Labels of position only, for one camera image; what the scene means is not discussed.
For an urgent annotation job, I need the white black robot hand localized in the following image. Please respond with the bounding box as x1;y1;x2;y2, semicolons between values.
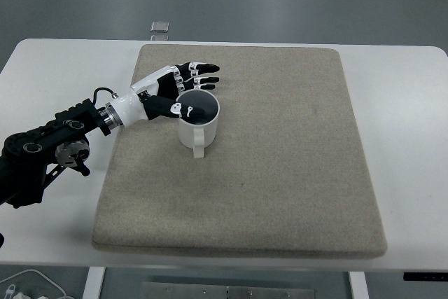
104;62;220;128

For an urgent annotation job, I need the metal base plate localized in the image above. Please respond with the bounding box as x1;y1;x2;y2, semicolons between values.
141;281;316;299

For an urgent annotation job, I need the white table leg right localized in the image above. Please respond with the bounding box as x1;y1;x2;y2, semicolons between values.
349;272;370;299

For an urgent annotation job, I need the white ribbed HOME mug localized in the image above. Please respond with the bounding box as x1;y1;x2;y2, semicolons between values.
176;89;221;158

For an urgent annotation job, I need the white cable on floor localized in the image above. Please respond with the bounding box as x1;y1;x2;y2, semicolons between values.
0;268;76;299

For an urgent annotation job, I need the beige fabric mat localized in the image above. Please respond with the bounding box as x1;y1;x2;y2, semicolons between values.
92;44;387;258

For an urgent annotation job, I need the white table leg left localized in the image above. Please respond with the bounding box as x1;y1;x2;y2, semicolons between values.
82;267;106;299

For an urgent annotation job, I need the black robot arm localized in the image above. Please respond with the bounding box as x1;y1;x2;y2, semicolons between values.
1;62;220;208

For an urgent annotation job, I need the white table leg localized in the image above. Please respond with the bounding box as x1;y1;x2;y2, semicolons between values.
82;267;106;299
349;272;370;299

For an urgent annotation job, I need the small silver floor plate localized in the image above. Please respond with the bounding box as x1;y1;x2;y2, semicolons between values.
150;34;169;41

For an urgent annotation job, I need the black table control panel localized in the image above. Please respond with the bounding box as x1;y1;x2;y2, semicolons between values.
403;272;448;282

